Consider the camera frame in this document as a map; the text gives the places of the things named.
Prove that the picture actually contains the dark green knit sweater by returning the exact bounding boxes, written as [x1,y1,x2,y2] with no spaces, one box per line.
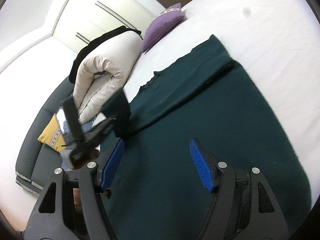
[101,36,311,239]

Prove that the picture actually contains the person's left hand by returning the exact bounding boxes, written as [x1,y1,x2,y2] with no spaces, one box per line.
[73,148,100,213]

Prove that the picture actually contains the blue pillow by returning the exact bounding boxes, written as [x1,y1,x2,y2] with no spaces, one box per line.
[58,119,111,144]

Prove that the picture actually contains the yellow patterned cushion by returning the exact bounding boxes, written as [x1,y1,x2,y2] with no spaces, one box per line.
[37,114,66,153]

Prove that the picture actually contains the rolled beige duvet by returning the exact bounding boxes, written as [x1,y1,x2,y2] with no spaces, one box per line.
[73,31,142,124]

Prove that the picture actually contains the black garment behind duvet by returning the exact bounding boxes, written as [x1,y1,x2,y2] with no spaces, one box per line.
[68,25,142,84]

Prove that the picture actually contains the white wardrobe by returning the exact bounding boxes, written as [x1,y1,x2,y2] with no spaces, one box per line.
[53,0,164,53]

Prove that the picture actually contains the white bed sheet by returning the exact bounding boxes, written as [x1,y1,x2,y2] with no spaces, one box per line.
[0,0,320,230]

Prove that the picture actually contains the purple cushion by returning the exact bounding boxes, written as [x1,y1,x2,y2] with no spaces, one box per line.
[141,3,184,53]

